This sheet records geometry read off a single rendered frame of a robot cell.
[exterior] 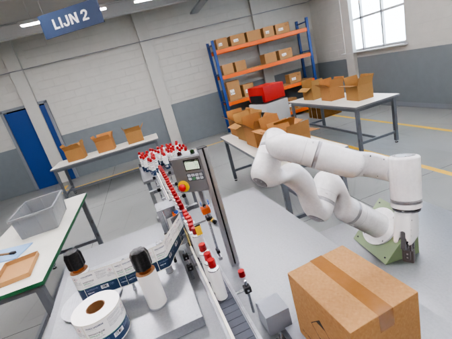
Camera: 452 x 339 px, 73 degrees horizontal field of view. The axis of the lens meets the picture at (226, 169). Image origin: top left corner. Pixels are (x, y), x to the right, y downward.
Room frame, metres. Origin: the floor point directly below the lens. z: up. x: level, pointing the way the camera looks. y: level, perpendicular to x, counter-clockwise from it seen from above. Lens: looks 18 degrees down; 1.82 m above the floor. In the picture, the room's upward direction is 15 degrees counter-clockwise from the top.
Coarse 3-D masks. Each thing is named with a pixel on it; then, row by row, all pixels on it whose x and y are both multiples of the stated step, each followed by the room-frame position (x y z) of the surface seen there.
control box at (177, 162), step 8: (184, 152) 1.52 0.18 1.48; (176, 160) 1.44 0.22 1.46; (200, 160) 1.40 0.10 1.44; (176, 168) 1.45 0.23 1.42; (184, 168) 1.43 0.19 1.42; (176, 176) 1.45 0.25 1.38; (184, 176) 1.44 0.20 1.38; (184, 184) 1.44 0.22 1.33; (192, 184) 1.43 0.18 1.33; (200, 184) 1.41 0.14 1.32; (184, 192) 1.46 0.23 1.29
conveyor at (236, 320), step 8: (200, 264) 1.42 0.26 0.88; (224, 280) 1.24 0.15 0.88; (232, 296) 1.12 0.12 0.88; (224, 304) 1.09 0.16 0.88; (232, 304) 1.08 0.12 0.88; (224, 312) 1.04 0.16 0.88; (232, 312) 1.03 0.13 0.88; (240, 312) 1.02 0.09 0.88; (232, 320) 0.99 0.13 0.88; (240, 320) 0.98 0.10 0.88; (232, 328) 0.95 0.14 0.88; (240, 328) 0.94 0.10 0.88; (248, 328) 0.93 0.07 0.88; (240, 336) 0.90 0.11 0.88; (248, 336) 0.89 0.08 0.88
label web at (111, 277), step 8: (112, 264) 1.35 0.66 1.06; (88, 272) 1.33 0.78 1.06; (96, 272) 1.34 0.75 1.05; (104, 272) 1.34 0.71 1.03; (112, 272) 1.35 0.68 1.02; (120, 272) 1.35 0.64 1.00; (80, 280) 1.33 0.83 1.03; (88, 280) 1.33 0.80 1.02; (96, 280) 1.34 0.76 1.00; (104, 280) 1.34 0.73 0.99; (112, 280) 1.35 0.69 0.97; (120, 280) 1.35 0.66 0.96; (88, 288) 1.33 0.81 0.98; (96, 288) 1.33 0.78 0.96; (104, 288) 1.34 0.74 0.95; (112, 288) 1.34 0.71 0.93; (88, 296) 1.33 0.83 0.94
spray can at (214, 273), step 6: (210, 258) 1.14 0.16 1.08; (210, 264) 1.12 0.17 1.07; (216, 264) 1.13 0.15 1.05; (210, 270) 1.12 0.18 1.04; (216, 270) 1.11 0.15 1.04; (210, 276) 1.12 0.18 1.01; (216, 276) 1.11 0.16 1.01; (216, 282) 1.11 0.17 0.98; (222, 282) 1.12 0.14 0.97; (216, 288) 1.11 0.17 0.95; (222, 288) 1.11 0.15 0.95; (216, 294) 1.12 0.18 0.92; (222, 294) 1.11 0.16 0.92; (222, 300) 1.11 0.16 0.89
